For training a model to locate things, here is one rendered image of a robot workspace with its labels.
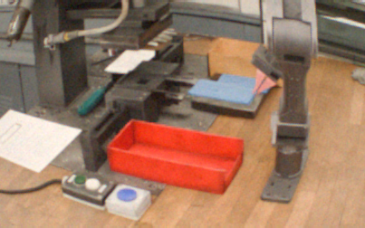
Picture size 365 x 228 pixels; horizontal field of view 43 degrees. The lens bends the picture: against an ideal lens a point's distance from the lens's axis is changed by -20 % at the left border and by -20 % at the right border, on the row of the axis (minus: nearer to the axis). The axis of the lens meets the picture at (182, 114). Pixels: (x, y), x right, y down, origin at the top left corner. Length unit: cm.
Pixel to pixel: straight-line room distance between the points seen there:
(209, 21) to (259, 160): 82
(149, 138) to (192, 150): 10
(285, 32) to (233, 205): 38
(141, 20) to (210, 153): 33
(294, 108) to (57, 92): 68
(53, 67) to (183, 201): 53
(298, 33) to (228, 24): 104
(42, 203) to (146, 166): 26
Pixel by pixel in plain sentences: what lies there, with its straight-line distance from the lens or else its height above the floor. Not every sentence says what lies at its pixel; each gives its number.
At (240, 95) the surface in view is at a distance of 121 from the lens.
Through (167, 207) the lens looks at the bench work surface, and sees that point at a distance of 104.
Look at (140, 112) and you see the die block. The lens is 124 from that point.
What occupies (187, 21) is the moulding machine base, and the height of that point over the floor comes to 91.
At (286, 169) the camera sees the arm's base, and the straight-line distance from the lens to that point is 107.
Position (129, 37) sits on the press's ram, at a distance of 116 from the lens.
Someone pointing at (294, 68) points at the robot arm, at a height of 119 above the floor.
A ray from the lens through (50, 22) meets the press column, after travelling 133.
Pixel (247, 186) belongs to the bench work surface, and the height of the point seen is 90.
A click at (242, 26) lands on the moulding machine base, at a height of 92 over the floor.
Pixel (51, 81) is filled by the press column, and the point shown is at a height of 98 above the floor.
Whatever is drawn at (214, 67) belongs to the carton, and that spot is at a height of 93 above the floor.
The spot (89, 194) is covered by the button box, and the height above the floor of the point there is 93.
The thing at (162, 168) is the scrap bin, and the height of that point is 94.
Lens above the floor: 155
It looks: 29 degrees down
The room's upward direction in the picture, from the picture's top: 3 degrees counter-clockwise
